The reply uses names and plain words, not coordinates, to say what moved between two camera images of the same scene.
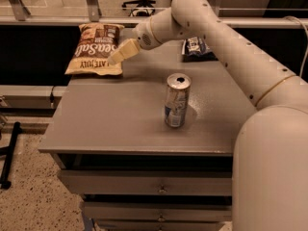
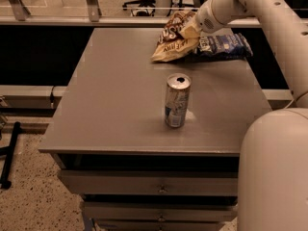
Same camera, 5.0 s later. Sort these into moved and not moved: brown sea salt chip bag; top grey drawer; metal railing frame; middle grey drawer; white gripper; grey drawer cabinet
Moved: white gripper; brown sea salt chip bag
Not moved: top grey drawer; metal railing frame; middle grey drawer; grey drawer cabinet
